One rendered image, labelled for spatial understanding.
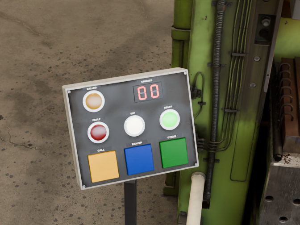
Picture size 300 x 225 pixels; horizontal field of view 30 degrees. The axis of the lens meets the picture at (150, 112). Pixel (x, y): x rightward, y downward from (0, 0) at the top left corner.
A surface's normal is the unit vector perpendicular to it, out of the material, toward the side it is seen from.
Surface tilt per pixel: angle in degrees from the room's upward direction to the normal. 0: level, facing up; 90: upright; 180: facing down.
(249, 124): 90
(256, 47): 90
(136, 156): 60
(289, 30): 90
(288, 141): 90
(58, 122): 0
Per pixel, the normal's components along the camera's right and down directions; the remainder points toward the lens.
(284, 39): -0.15, 0.62
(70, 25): 0.01, -0.77
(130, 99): 0.25, 0.14
